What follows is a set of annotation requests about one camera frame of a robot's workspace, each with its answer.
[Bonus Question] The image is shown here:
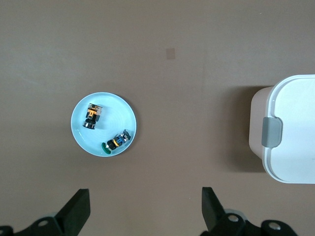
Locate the small toy car, right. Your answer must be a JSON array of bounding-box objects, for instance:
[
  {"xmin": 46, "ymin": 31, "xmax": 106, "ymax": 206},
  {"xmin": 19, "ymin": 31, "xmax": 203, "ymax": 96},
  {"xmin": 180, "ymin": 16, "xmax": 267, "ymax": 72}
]
[{"xmin": 101, "ymin": 129, "xmax": 132, "ymax": 154}]

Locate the light blue round plate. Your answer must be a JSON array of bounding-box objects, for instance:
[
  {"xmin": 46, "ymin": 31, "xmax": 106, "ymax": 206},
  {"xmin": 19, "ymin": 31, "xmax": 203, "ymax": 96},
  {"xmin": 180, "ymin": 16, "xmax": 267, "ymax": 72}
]
[{"xmin": 70, "ymin": 92, "xmax": 137, "ymax": 157}]

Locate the orange and black switch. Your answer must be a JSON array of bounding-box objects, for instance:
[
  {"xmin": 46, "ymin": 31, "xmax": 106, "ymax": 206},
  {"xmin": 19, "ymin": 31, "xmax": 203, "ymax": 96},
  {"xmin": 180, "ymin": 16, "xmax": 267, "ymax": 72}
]
[{"xmin": 82, "ymin": 103, "xmax": 103, "ymax": 130}]

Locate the white lidded lunch box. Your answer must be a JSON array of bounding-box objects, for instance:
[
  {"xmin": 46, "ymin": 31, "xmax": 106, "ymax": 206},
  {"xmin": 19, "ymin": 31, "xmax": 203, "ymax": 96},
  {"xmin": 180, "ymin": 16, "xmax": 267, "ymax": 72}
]
[{"xmin": 248, "ymin": 74, "xmax": 315, "ymax": 184}]

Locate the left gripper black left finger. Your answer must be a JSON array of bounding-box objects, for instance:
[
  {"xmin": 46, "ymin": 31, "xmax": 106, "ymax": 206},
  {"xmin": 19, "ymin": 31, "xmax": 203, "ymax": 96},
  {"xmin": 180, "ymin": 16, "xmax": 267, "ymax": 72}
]
[{"xmin": 0, "ymin": 188, "xmax": 91, "ymax": 236}]

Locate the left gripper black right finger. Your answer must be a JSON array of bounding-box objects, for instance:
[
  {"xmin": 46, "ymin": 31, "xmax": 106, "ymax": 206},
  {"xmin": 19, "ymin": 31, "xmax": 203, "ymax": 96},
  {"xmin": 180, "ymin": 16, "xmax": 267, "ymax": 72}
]
[{"xmin": 200, "ymin": 186, "xmax": 299, "ymax": 236}]

